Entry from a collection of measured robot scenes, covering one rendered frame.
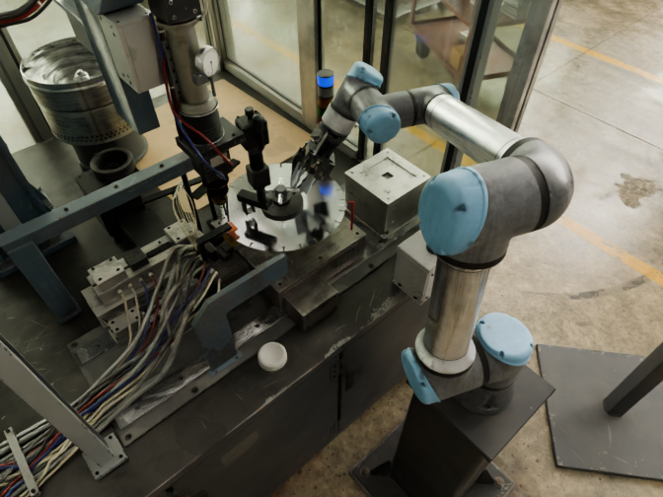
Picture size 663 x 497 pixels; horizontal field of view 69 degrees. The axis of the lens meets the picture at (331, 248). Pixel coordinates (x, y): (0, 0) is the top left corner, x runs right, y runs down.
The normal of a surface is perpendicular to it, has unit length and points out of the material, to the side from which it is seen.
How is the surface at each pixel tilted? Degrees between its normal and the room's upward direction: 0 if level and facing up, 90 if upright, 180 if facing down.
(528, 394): 0
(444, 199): 83
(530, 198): 49
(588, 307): 0
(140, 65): 90
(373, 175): 0
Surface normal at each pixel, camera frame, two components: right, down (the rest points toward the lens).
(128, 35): 0.65, 0.57
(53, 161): 0.00, -0.66
